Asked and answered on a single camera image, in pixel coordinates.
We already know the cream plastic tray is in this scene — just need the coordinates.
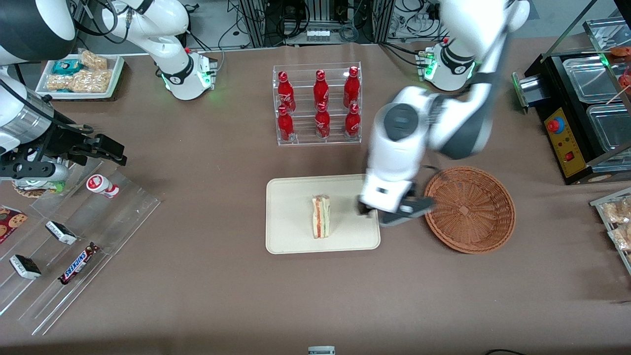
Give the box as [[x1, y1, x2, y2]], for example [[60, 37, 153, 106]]
[[265, 174, 381, 255]]

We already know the teal snack packet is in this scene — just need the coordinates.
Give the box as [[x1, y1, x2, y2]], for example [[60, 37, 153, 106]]
[[52, 59, 82, 75]]

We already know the clear acrylic stepped display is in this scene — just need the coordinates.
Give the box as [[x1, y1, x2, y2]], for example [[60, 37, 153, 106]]
[[0, 158, 164, 336]]

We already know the small rice cracker bag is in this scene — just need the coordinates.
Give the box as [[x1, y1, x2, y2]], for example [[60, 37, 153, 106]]
[[79, 49, 108, 71]]

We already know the red cookie packet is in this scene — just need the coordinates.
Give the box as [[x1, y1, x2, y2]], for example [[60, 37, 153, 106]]
[[0, 206, 29, 245]]

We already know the large rice cracker bag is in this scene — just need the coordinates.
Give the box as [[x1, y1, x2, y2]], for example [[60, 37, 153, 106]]
[[47, 69, 113, 93]]

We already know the white red yogurt bottle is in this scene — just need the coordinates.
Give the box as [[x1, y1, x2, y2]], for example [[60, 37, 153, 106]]
[[86, 174, 120, 199]]

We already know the triangular sandwich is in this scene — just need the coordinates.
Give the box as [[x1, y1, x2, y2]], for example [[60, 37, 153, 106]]
[[312, 194, 331, 239]]

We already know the grey bread tray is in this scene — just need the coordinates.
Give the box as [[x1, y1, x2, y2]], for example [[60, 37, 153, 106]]
[[590, 187, 631, 275]]

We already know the clear acrylic bottle rack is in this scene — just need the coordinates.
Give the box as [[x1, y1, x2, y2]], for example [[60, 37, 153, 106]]
[[273, 62, 363, 146]]

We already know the brown wicker basket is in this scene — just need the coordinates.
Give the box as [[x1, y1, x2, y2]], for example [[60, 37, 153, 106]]
[[424, 166, 517, 254]]

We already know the red cola bottle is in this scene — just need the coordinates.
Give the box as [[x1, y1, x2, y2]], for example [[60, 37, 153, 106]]
[[345, 103, 361, 139], [315, 102, 331, 140], [278, 71, 296, 113], [278, 106, 295, 142], [314, 70, 330, 110], [344, 66, 360, 109]]

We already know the snickers chocolate bar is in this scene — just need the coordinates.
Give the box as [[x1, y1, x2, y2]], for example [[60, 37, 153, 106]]
[[58, 243, 101, 285]]

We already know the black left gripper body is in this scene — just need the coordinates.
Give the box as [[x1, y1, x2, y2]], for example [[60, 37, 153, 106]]
[[357, 195, 379, 218]]

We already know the black food warmer machine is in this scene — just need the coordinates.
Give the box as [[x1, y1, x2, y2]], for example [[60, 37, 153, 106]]
[[512, 49, 631, 186]]

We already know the aluminium frame rack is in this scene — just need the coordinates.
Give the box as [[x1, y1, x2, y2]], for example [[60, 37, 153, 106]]
[[239, 0, 395, 47]]

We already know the white snack tray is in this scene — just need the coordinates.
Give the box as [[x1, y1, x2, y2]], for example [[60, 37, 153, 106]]
[[35, 53, 125, 101]]

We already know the wrapped bread pack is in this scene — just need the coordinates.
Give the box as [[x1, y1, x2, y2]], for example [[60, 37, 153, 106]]
[[609, 224, 631, 252], [604, 197, 631, 225]]

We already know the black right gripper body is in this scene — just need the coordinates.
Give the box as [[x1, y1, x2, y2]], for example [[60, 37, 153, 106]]
[[36, 121, 100, 166]]

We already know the black white snack packet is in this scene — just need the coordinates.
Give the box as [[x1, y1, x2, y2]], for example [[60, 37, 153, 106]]
[[9, 254, 42, 280], [45, 220, 78, 246]]

